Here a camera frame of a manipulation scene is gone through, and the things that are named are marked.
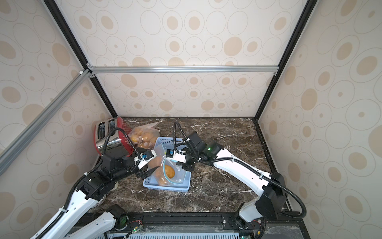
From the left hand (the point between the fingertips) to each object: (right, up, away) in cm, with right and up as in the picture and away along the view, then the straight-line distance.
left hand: (156, 157), depth 69 cm
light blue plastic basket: (-8, -18, +18) cm, 27 cm away
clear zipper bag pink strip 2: (-9, +16, +26) cm, 31 cm away
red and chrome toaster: (-26, +5, +16) cm, 31 cm away
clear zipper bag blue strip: (+2, -2, +2) cm, 3 cm away
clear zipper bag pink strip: (-12, +8, +20) cm, 25 cm away
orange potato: (+1, -13, +6) cm, 14 cm away
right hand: (+12, -2, +7) cm, 14 cm away
